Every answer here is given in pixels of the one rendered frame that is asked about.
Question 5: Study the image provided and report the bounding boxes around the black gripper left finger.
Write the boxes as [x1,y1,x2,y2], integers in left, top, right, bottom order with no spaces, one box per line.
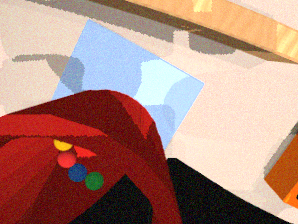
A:
[69,173,153,224]

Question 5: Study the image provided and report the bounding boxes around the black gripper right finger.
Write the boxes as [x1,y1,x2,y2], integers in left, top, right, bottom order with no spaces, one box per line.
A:
[166,157,293,224]

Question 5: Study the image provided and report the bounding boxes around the green marble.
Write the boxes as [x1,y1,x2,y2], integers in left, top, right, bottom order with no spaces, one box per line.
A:
[85,172,104,190]

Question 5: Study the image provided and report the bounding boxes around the blue marble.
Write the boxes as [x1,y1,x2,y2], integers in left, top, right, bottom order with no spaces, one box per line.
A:
[68,164,88,181]

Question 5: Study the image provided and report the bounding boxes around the red cup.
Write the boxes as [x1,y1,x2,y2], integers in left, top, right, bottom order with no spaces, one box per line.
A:
[0,88,182,224]

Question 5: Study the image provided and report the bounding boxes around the yellow marble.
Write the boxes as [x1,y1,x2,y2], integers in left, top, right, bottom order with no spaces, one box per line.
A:
[55,140,73,151]

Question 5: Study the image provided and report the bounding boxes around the red marble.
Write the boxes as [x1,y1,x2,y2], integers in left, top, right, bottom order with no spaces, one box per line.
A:
[57,148,77,168]

